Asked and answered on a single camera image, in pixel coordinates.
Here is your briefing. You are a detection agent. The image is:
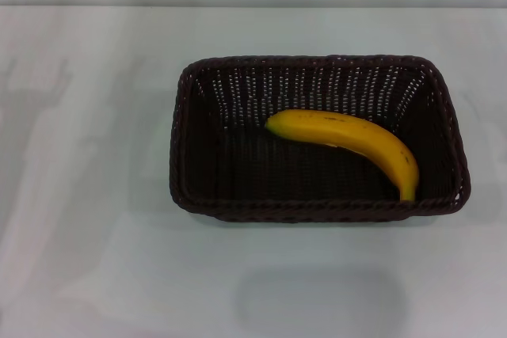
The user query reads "black woven rectangular basket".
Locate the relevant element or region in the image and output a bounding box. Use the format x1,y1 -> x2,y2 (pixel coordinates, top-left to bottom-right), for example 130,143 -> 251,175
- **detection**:
170,52 -> 472,223

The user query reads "yellow banana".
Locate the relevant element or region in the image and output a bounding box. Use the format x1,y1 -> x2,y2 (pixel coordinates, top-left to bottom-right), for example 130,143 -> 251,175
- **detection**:
264,108 -> 421,203

